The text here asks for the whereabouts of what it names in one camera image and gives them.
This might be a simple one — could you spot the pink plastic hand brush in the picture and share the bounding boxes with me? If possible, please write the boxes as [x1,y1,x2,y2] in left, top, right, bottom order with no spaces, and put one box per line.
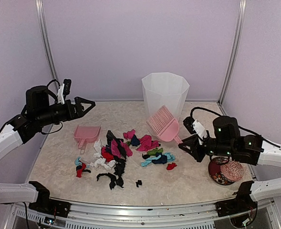
[146,105,182,144]

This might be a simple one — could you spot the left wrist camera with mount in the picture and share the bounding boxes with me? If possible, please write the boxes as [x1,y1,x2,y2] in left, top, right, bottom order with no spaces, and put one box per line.
[57,79,72,104]

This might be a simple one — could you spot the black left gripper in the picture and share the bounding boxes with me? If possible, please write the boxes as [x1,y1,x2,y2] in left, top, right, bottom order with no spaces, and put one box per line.
[36,96,95,126]

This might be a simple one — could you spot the red paper scrap centre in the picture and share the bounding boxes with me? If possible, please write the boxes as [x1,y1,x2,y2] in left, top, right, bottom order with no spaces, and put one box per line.
[101,146,114,162]

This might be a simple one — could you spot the black paper scrap strip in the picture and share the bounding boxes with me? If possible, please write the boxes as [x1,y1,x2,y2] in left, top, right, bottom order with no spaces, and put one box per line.
[96,173,124,190]

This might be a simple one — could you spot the pink patterned small bowl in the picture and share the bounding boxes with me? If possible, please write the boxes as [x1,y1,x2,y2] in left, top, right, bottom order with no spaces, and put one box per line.
[220,161,244,182]

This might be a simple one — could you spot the dark red patterned round dish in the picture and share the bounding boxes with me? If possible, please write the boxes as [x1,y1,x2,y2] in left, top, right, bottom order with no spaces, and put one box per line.
[208,156,234,186]

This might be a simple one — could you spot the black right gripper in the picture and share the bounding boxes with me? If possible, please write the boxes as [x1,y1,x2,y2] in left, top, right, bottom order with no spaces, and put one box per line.
[179,135,235,163]

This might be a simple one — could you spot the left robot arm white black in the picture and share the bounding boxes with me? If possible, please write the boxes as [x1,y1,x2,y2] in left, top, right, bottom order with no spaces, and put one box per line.
[0,79,95,212]

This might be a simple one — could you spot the pink plastic dustpan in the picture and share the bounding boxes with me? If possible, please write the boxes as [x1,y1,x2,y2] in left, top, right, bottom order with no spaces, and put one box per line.
[73,125,101,155]

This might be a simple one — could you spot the navy paper scrap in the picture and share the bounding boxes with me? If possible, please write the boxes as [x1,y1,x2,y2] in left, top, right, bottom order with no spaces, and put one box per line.
[130,135,140,146]

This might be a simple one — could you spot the green paper scrap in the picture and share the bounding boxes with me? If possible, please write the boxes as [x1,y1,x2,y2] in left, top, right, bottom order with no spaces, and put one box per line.
[147,147,164,156]

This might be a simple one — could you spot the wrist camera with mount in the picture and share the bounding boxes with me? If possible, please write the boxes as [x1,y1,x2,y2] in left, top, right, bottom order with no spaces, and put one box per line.
[183,116,208,142]
[57,79,72,104]

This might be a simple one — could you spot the right aluminium frame post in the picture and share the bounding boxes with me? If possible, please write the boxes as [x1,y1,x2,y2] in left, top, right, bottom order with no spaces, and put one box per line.
[218,0,247,106]

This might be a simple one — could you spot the translucent white waste bin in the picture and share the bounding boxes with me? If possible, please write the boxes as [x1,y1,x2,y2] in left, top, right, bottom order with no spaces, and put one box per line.
[141,72,189,119]

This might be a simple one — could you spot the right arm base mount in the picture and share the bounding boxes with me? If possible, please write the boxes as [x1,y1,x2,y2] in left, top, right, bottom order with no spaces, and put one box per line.
[215,181,258,217]

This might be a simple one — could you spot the small red paper scrap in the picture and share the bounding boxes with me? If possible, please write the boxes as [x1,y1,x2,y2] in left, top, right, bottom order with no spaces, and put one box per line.
[167,163,177,171]

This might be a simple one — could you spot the white paper scrap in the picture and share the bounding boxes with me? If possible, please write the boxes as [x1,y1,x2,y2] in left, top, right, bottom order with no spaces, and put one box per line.
[90,139,116,170]

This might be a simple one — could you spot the front aluminium rail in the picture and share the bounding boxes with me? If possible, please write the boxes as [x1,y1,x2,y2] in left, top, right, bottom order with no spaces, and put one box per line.
[10,198,278,229]

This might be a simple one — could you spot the small black paper scrap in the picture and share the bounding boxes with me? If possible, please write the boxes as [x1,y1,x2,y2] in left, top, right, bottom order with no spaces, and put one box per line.
[136,180,142,187]

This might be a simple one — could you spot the magenta paper scrap top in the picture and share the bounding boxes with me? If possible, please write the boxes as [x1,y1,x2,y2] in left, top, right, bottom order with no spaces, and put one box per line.
[123,129,135,140]

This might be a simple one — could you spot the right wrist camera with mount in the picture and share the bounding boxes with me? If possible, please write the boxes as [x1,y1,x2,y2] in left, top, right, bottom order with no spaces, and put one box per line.
[183,116,208,142]

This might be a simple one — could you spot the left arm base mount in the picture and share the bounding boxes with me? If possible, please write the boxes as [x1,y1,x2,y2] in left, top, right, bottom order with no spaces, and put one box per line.
[29,181,71,218]

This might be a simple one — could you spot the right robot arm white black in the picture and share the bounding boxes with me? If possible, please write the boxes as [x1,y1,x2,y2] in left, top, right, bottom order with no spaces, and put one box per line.
[178,114,281,213]

